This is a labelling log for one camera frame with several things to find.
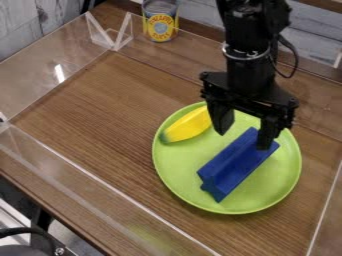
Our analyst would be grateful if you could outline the yellow toy banana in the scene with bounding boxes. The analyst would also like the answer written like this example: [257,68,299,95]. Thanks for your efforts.
[159,106,211,143]

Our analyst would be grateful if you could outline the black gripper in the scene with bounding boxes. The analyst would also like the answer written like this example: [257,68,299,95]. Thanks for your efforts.
[200,46,299,150]

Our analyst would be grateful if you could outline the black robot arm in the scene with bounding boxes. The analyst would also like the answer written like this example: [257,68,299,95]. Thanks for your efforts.
[200,0,299,150]

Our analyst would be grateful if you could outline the green round plate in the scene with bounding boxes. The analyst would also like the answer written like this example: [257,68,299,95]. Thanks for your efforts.
[152,102,301,214]

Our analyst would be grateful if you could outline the clear acrylic tray enclosure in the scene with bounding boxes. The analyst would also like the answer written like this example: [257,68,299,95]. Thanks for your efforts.
[0,17,342,256]

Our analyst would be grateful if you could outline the black metal table bracket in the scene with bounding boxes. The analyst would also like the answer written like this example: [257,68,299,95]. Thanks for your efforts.
[29,208,77,256]

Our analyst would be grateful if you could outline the yellow labelled tin can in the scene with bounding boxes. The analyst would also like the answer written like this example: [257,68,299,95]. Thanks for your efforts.
[141,0,180,43]

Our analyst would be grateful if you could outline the black cable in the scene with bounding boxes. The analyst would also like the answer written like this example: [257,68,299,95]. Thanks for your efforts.
[0,226,48,249]

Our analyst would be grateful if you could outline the blue plastic block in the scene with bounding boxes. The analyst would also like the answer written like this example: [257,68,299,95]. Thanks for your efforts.
[196,127,279,203]

